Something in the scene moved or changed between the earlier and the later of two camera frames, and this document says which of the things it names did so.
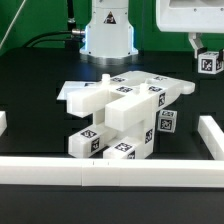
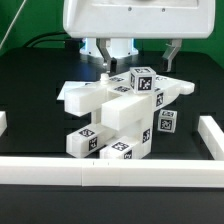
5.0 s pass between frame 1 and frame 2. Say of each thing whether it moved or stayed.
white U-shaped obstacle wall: stayed
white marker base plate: stayed
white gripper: moved
